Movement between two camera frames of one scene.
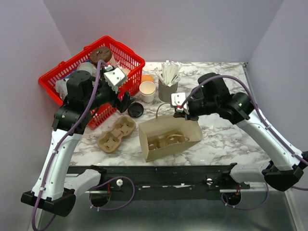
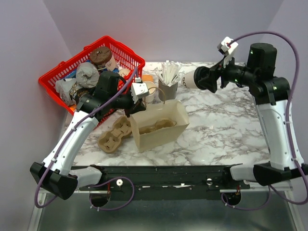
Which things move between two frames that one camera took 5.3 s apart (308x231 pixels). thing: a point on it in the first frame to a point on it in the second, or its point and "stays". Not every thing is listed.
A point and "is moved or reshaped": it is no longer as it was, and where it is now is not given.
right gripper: [187, 116] to [210, 82]
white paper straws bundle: [170, 72] stays
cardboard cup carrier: [172, 137] to [159, 124]
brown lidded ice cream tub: [100, 53] stays
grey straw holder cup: [165, 92] stays
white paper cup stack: [147, 89] stays
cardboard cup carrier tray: [122, 127] stays
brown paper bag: [161, 134] is moved or reshaped
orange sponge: [147, 78] stays
